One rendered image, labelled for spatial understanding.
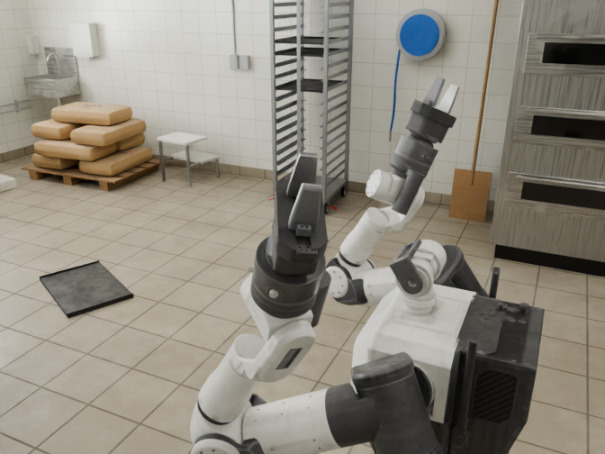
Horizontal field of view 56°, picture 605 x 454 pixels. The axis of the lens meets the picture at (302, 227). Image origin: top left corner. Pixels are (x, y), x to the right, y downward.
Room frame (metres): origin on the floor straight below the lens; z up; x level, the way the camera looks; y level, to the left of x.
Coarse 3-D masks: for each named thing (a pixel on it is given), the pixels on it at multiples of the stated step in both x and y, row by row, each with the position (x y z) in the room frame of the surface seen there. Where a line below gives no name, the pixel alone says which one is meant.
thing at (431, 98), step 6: (438, 78) 1.22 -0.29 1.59; (432, 84) 1.22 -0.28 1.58; (438, 84) 1.21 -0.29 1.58; (432, 90) 1.22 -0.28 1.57; (438, 90) 1.21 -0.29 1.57; (426, 96) 1.22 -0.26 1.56; (432, 96) 1.21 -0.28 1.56; (438, 96) 1.21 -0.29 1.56; (426, 102) 1.21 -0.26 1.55; (432, 102) 1.20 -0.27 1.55
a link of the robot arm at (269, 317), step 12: (324, 276) 0.68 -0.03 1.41; (240, 288) 0.71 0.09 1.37; (252, 288) 0.64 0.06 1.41; (324, 288) 0.67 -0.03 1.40; (252, 300) 0.67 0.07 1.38; (264, 300) 0.62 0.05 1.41; (312, 300) 0.63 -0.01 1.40; (324, 300) 0.68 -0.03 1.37; (252, 312) 0.67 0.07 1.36; (264, 312) 0.64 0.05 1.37; (276, 312) 0.61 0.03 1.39; (288, 312) 0.61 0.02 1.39; (300, 312) 0.62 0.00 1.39; (312, 312) 0.68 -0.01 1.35; (264, 324) 0.64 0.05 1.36; (276, 324) 0.63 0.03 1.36; (312, 324) 0.70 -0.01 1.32; (264, 336) 0.64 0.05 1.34
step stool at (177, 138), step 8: (160, 136) 5.51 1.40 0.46; (168, 136) 5.51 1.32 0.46; (176, 136) 5.51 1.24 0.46; (184, 136) 5.51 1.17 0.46; (192, 136) 5.51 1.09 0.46; (200, 136) 5.51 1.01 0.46; (160, 144) 5.46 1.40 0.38; (184, 144) 5.26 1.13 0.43; (160, 152) 5.47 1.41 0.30; (184, 152) 5.71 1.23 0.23; (192, 152) 5.71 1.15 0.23; (200, 152) 5.71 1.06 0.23; (160, 160) 5.47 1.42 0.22; (192, 160) 5.46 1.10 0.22; (200, 160) 5.41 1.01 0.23; (208, 160) 5.46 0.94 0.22; (216, 160) 5.59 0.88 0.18; (216, 168) 5.59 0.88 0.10; (216, 176) 5.59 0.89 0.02
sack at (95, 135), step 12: (132, 120) 5.76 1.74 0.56; (72, 132) 5.32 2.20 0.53; (84, 132) 5.28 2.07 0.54; (96, 132) 5.25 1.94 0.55; (108, 132) 5.28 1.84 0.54; (120, 132) 5.42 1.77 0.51; (132, 132) 5.61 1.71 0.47; (84, 144) 5.32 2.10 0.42; (96, 144) 5.23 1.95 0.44; (108, 144) 5.26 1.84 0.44
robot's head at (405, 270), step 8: (408, 248) 0.91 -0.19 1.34; (416, 248) 0.88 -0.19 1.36; (400, 256) 0.87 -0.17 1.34; (408, 256) 0.84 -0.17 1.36; (392, 264) 0.84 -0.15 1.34; (400, 264) 0.84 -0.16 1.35; (408, 264) 0.83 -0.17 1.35; (416, 264) 0.84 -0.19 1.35; (400, 272) 0.84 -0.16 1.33; (408, 272) 0.83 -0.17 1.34; (416, 272) 0.83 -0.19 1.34; (424, 272) 0.83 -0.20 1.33; (400, 280) 0.84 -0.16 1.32; (408, 280) 0.83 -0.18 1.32; (416, 280) 0.83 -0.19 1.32; (424, 280) 0.83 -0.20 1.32; (432, 280) 0.83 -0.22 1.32; (400, 288) 0.85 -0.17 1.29; (408, 288) 0.83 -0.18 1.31; (416, 288) 0.83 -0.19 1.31; (424, 288) 0.83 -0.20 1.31; (416, 296) 0.84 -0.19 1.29
